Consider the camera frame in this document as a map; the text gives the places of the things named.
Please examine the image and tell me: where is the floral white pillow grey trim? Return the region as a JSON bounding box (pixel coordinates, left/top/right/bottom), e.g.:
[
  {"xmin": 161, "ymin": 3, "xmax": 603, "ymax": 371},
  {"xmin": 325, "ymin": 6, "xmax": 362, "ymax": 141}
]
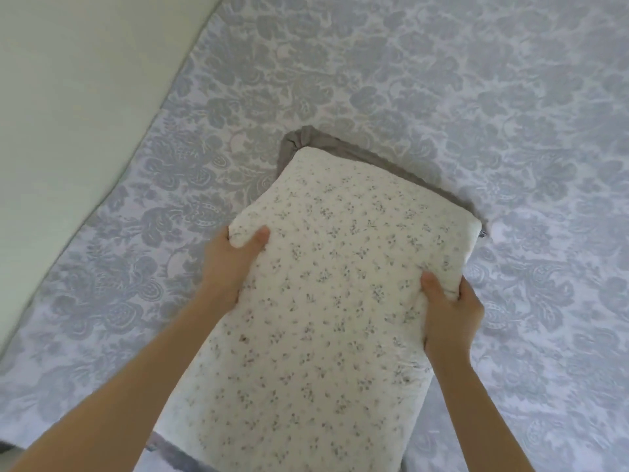
[{"xmin": 147, "ymin": 125, "xmax": 487, "ymax": 472}]

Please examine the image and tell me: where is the person's right forearm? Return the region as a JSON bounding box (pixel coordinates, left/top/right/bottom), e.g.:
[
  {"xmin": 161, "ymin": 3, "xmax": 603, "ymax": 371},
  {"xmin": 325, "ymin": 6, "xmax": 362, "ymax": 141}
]
[{"xmin": 427, "ymin": 349, "xmax": 537, "ymax": 472}]

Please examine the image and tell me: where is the person's left hand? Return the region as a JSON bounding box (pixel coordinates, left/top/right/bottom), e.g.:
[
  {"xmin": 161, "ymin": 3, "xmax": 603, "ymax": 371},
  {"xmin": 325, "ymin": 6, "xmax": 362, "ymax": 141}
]
[{"xmin": 201, "ymin": 225, "xmax": 271, "ymax": 311}]

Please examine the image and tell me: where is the blue-grey cloth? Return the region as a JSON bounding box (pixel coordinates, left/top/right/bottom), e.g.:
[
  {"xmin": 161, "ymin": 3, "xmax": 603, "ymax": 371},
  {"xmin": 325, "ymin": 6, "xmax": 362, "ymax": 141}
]
[{"xmin": 0, "ymin": 0, "xmax": 629, "ymax": 472}]

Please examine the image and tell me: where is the person's right hand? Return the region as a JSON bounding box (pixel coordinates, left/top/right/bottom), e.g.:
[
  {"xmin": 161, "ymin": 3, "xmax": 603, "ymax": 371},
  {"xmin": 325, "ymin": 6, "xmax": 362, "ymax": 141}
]
[{"xmin": 419, "ymin": 270, "xmax": 486, "ymax": 364}]

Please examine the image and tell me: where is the person's left forearm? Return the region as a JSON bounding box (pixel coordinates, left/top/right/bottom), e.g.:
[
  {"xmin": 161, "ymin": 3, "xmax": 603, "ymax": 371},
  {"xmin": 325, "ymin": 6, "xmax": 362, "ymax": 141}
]
[{"xmin": 10, "ymin": 294, "xmax": 235, "ymax": 472}]

